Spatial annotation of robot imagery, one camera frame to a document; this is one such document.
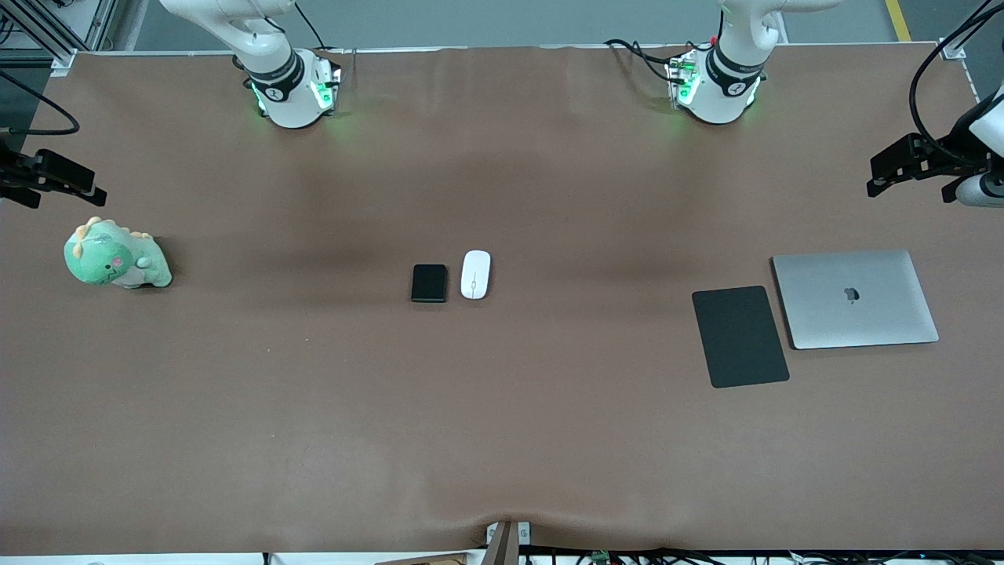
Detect black right base cable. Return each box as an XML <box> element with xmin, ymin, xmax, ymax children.
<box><xmin>293</xmin><ymin>0</ymin><xmax>328</xmax><ymax>51</ymax></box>

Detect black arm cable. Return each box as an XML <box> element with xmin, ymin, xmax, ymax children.
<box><xmin>0</xmin><ymin>70</ymin><xmax>82</xmax><ymax>137</ymax></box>
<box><xmin>908</xmin><ymin>0</ymin><xmax>1004</xmax><ymax>166</ymax></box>

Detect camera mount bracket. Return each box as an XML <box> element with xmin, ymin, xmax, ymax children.
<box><xmin>485</xmin><ymin>519</ymin><xmax>533</xmax><ymax>565</ymax></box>

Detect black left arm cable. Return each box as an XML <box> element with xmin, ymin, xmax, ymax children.
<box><xmin>908</xmin><ymin>0</ymin><xmax>1004</xmax><ymax>166</ymax></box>

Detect aluminium frame structure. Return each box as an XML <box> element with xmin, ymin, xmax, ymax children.
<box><xmin>0</xmin><ymin>0</ymin><xmax>120</xmax><ymax>73</ymax></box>

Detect green plush dinosaur toy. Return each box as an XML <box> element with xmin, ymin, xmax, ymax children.
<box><xmin>64</xmin><ymin>217</ymin><xmax>173</xmax><ymax>290</ymax></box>

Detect white computer mouse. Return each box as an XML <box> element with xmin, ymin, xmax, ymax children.
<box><xmin>460</xmin><ymin>250</ymin><xmax>492</xmax><ymax>301</ymax></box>

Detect black phone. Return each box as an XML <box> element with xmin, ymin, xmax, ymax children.
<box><xmin>411</xmin><ymin>264</ymin><xmax>449</xmax><ymax>304</ymax></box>

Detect silver laptop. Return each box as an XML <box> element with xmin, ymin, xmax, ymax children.
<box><xmin>770</xmin><ymin>249</ymin><xmax>940</xmax><ymax>351</ymax></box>

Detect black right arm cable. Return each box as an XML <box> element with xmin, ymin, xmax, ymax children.
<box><xmin>0</xmin><ymin>70</ymin><xmax>82</xmax><ymax>137</ymax></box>

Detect black mouse pad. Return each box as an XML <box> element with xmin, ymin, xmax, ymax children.
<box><xmin>691</xmin><ymin>286</ymin><xmax>791</xmax><ymax>389</ymax></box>

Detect brown table cover sheet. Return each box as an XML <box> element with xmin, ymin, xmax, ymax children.
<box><xmin>0</xmin><ymin>43</ymin><xmax>1004</xmax><ymax>555</ymax></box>

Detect black left base cables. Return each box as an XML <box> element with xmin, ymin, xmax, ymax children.
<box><xmin>603</xmin><ymin>37</ymin><xmax>680</xmax><ymax>86</ymax></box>

